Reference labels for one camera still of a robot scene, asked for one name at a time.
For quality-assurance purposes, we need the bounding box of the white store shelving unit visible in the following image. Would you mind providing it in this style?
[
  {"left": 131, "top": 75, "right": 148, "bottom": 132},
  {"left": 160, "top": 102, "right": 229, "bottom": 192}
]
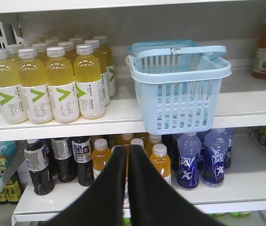
[{"left": 0, "top": 0, "right": 266, "bottom": 226}]

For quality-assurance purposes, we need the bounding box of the light blue plastic basket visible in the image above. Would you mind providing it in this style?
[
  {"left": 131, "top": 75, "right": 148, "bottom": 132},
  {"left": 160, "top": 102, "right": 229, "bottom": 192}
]
[{"left": 125, "top": 39, "right": 232, "bottom": 135}]

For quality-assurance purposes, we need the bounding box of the pale yellow drink bottle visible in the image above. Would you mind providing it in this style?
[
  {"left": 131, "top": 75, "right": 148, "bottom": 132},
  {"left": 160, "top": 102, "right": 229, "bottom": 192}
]
[
  {"left": 18, "top": 48, "right": 53, "bottom": 124},
  {"left": 74, "top": 44, "right": 105, "bottom": 119},
  {"left": 0, "top": 49, "right": 28, "bottom": 124},
  {"left": 45, "top": 47, "right": 80, "bottom": 123}
]

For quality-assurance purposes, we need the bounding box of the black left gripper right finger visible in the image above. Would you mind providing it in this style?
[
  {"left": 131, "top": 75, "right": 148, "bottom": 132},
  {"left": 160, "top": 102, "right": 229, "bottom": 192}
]
[{"left": 128, "top": 145, "right": 221, "bottom": 226}]

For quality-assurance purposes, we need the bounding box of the orange vitamin drink bottle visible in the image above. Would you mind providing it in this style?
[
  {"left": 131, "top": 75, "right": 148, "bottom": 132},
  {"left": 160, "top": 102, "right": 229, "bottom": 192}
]
[
  {"left": 145, "top": 134, "right": 162, "bottom": 157},
  {"left": 150, "top": 144, "right": 172, "bottom": 185},
  {"left": 92, "top": 138, "right": 111, "bottom": 179},
  {"left": 118, "top": 133, "right": 134, "bottom": 151}
]

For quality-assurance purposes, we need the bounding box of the dark tea bottle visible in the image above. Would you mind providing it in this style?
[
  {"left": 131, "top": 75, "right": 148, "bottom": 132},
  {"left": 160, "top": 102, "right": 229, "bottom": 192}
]
[
  {"left": 72, "top": 136, "right": 94, "bottom": 186},
  {"left": 24, "top": 139, "right": 54, "bottom": 195},
  {"left": 51, "top": 137, "right": 77, "bottom": 183}
]

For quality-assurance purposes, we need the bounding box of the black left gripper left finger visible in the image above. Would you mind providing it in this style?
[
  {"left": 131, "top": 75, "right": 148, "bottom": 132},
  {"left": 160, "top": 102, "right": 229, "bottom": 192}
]
[{"left": 44, "top": 146, "right": 126, "bottom": 226}]

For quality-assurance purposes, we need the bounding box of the blue sports drink bottle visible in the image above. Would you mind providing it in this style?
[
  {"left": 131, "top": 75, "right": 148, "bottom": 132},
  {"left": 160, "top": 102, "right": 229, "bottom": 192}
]
[
  {"left": 201, "top": 128, "right": 229, "bottom": 187},
  {"left": 224, "top": 128, "right": 235, "bottom": 169},
  {"left": 177, "top": 132, "right": 201, "bottom": 190}
]

